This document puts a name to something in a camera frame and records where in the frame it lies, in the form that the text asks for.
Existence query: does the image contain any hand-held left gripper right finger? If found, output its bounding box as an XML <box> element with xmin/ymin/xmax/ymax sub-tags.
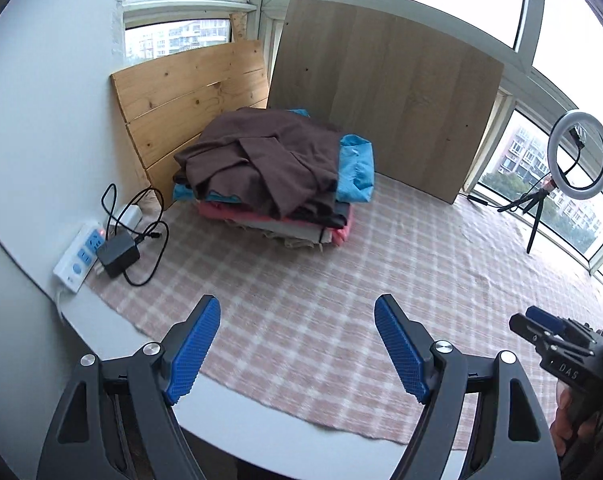
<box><xmin>374</xmin><ymin>294</ymin><xmax>562</xmax><ymax>480</ymax></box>

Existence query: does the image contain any large light wooden board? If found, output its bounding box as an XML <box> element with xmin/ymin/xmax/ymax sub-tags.
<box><xmin>268</xmin><ymin>0</ymin><xmax>505</xmax><ymax>205</ymax></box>

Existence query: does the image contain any plaid cloth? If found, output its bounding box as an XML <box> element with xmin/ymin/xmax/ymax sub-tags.
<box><xmin>84</xmin><ymin>172</ymin><xmax>603</xmax><ymax>452</ymax></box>

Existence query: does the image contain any black charger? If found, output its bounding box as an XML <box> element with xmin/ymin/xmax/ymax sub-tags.
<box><xmin>97</xmin><ymin>232</ymin><xmax>142</xmax><ymax>279</ymax></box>

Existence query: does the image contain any stack of folded clothes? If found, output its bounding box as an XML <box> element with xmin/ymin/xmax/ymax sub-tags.
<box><xmin>196</xmin><ymin>200</ymin><xmax>355</xmax><ymax>248</ymax></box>

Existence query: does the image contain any beige garment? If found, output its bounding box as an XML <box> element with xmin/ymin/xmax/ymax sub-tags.
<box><xmin>260</xmin><ymin>231</ymin><xmax>328</xmax><ymax>254</ymax></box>

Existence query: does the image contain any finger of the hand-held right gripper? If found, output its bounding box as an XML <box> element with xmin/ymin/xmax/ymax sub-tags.
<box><xmin>509</xmin><ymin>312</ymin><xmax>558</xmax><ymax>349</ymax></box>
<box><xmin>525</xmin><ymin>305</ymin><xmax>598</xmax><ymax>336</ymax></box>

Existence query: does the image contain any ring light on tripod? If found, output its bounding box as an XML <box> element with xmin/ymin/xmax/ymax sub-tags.
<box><xmin>496</xmin><ymin>111</ymin><xmax>603</xmax><ymax>255</ymax></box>

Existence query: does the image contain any black charger cable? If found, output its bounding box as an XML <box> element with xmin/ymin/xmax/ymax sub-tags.
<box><xmin>101</xmin><ymin>183</ymin><xmax>170</xmax><ymax>287</ymax></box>

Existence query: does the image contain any blue hoodie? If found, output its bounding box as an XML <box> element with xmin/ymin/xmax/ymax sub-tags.
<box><xmin>174</xmin><ymin>107</ymin><xmax>375</xmax><ymax>207</ymax></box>

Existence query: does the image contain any white adapter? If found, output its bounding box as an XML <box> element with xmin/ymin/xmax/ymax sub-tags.
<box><xmin>112</xmin><ymin>204</ymin><xmax>144</xmax><ymax>236</ymax></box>

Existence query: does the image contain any ring light cable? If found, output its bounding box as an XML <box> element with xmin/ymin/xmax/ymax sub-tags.
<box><xmin>460</xmin><ymin>190</ymin><xmax>523</xmax><ymax>212</ymax></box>

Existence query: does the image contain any dark grey garment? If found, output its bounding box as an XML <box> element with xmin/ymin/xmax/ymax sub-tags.
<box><xmin>300</xmin><ymin>200</ymin><xmax>351</xmax><ymax>229</ymax></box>

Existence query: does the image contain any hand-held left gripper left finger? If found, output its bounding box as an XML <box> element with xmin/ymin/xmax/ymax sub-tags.
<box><xmin>36</xmin><ymin>295</ymin><xmax>221</xmax><ymax>480</ymax></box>

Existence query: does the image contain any brown garment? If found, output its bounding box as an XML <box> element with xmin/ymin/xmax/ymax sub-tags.
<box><xmin>174</xmin><ymin>109</ymin><xmax>351</xmax><ymax>222</ymax></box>

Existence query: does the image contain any pine plank board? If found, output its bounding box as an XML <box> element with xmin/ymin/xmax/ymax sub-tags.
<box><xmin>110</xmin><ymin>40</ymin><xmax>271</xmax><ymax>211</ymax></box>

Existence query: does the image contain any person's right hand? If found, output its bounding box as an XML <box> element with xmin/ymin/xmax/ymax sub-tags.
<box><xmin>549</xmin><ymin>385</ymin><xmax>603</xmax><ymax>457</ymax></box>

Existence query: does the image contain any white power strip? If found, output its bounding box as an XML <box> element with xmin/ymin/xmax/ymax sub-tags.
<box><xmin>52</xmin><ymin>222</ymin><xmax>108</xmax><ymax>294</ymax></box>

